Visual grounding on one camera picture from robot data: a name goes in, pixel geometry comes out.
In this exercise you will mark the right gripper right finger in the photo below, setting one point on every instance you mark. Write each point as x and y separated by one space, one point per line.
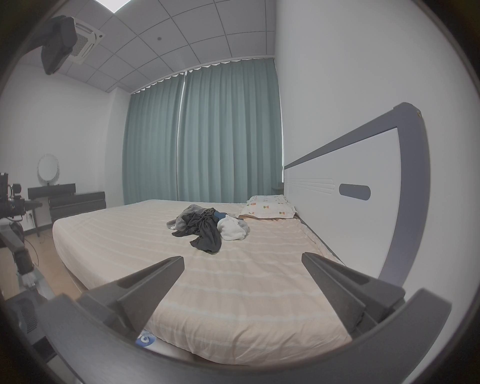
348 292

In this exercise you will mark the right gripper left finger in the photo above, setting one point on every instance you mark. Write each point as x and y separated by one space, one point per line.
138 296

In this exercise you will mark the black T-shirt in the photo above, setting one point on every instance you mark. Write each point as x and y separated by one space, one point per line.
206 234

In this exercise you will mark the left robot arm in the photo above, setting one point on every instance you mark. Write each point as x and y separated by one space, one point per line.
17 243

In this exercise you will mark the pile of clothes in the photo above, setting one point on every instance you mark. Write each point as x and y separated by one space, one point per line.
232 228

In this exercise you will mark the bed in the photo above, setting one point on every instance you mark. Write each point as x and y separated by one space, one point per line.
240 292

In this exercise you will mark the black chest of drawers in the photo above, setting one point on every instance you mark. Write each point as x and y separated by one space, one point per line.
77 206

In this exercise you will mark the white printed pillow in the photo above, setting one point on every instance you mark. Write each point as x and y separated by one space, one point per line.
268 208

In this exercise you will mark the grey bedside table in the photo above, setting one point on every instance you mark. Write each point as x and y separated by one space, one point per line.
277 188

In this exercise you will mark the blue-green curtain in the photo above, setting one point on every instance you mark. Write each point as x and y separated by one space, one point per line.
232 131
150 150

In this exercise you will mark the round mirror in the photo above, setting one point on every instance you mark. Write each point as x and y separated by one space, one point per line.
48 168

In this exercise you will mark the white ceiling air conditioner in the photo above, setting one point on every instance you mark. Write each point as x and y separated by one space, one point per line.
85 41

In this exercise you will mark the ceiling light panel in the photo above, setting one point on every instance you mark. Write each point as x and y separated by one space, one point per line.
112 4

